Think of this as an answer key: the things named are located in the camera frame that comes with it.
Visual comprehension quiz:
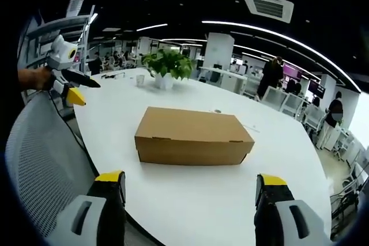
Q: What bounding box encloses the white office desk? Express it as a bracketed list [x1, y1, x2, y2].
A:
[198, 66, 249, 94]

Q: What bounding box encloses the white metal shelf rack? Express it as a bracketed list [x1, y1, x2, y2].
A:
[24, 0, 96, 85]

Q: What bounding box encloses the white mesh office chair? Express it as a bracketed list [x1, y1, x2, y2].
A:
[261, 85, 289, 112]
[280, 93, 307, 118]

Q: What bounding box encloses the green potted plant white pot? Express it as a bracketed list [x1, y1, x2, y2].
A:
[141, 48, 194, 90]

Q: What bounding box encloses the ceiling air conditioner vent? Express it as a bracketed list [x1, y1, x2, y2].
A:
[241, 0, 295, 24]

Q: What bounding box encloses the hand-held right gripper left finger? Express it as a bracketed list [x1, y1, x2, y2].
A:
[48, 170, 127, 246]

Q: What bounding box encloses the person's left hand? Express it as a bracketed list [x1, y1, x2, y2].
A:
[17, 67, 55, 90]

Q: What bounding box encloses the brown cardboard shoe box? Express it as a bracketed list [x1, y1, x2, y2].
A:
[134, 106, 255, 166]

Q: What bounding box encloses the purple lit monitor screen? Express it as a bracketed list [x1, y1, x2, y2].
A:
[282, 63, 303, 84]

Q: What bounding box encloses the grey mesh office chair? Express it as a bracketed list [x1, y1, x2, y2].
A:
[5, 92, 97, 237]

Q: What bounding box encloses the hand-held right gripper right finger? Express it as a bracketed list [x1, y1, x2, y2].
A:
[254, 173, 332, 246]

